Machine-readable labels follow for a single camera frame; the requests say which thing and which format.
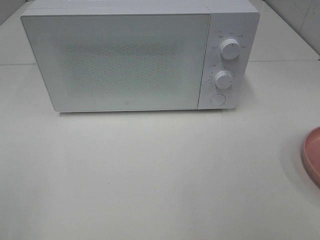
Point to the pink round plate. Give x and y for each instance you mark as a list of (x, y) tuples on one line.
[(310, 155)]

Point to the round white door button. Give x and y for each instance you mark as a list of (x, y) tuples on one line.
[(218, 100)]

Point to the lower white timer knob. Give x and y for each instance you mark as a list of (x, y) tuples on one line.
[(223, 79)]

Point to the upper white power knob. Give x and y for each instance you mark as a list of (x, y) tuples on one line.
[(230, 48)]

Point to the white microwave door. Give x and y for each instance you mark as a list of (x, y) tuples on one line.
[(95, 63)]

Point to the white microwave oven body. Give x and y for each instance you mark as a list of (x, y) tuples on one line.
[(227, 19)]

